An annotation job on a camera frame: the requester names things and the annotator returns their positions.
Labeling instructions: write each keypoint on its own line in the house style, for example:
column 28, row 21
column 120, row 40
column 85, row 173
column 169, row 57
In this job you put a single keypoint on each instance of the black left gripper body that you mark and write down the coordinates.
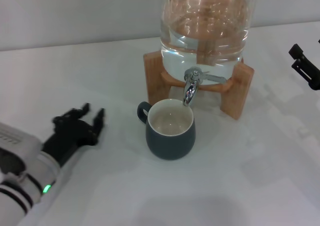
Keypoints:
column 70, row 138

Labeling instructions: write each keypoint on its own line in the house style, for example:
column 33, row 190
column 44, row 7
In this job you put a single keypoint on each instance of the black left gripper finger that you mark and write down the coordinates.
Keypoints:
column 98, row 122
column 71, row 115

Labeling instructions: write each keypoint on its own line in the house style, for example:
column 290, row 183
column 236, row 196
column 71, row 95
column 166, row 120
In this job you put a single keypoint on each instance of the dark grey ceramic cup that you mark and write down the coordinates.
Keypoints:
column 170, row 145

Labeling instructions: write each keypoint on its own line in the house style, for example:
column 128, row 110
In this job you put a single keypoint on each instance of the chrome faucet tap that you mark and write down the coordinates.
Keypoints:
column 191, row 90

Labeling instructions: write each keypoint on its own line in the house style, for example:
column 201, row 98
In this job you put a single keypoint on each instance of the wooden dispenser stand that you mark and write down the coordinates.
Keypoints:
column 156, row 85

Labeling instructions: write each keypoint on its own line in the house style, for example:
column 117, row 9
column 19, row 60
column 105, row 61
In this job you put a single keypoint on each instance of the clear glass water jar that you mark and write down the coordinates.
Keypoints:
column 205, row 23

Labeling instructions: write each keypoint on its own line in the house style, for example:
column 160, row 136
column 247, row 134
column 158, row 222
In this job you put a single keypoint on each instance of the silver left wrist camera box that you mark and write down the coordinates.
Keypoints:
column 17, row 145

